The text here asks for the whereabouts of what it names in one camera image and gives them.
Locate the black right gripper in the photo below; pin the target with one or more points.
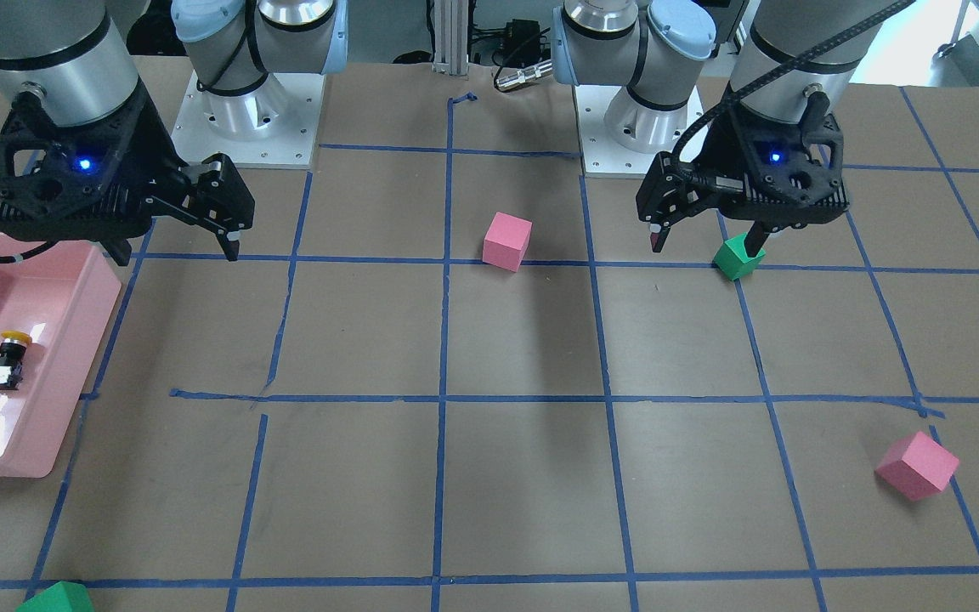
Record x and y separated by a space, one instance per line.
155 151

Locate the pink cube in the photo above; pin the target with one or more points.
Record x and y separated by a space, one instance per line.
506 241
917 466

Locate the green cube near left arm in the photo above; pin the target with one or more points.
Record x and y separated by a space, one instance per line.
732 259

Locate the aluminium frame post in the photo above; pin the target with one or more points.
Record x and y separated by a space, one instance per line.
451 29

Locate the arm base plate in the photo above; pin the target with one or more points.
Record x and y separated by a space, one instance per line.
600 136
273 126

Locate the green cube near tray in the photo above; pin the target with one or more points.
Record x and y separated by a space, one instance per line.
62 596

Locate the pink cube centre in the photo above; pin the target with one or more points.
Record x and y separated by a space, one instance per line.
506 241

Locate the pink plastic tray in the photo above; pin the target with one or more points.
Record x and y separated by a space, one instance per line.
54 308

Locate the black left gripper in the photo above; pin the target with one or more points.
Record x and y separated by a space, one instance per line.
715 151

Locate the pink cube far side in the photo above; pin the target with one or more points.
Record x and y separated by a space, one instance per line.
917 466

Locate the yellow push button switch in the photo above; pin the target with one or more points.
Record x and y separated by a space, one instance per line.
13 346

